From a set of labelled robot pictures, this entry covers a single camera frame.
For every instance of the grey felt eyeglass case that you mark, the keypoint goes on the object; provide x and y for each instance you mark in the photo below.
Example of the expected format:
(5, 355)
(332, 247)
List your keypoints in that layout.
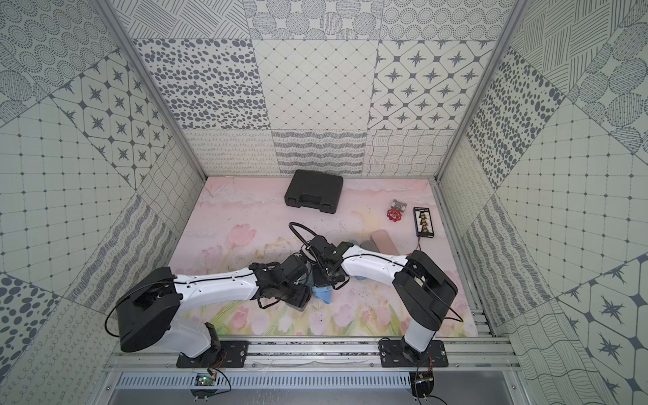
(369, 246)

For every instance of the black plastic tool case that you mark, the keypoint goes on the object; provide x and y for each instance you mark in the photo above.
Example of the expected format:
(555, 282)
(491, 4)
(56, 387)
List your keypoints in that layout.
(314, 190)

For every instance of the black box with brass parts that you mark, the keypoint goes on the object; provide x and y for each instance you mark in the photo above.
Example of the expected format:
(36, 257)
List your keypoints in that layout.
(423, 222)

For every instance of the red valve handwheel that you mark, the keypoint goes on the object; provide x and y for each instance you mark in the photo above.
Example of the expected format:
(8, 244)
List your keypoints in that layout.
(394, 215)

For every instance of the dark grey eyeglass case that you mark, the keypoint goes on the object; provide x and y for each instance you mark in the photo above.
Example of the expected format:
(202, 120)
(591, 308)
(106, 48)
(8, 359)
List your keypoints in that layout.
(305, 292)

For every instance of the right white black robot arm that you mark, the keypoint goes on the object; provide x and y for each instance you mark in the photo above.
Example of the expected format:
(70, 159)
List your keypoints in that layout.
(425, 290)

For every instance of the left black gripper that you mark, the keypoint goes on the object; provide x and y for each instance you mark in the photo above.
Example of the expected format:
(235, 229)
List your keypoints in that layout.
(297, 294)

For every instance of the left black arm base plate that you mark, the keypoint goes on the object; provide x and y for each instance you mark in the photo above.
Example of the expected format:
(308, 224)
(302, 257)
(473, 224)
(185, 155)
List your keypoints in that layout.
(230, 354)

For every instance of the aluminium mounting rail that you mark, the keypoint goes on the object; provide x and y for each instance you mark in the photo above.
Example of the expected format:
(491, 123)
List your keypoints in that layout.
(331, 354)

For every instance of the blue microfiber cloth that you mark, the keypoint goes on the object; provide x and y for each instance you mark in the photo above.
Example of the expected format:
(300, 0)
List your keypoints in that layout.
(323, 293)

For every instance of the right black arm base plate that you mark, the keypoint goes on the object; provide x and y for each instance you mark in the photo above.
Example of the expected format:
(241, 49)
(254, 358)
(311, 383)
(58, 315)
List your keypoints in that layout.
(395, 354)

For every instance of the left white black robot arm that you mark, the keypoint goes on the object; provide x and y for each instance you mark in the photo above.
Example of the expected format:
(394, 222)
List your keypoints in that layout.
(150, 313)

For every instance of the white slotted cable duct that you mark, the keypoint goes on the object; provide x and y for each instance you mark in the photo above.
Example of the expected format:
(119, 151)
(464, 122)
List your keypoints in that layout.
(270, 380)

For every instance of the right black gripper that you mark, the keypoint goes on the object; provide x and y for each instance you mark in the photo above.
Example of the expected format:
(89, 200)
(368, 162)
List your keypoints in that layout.
(319, 282)

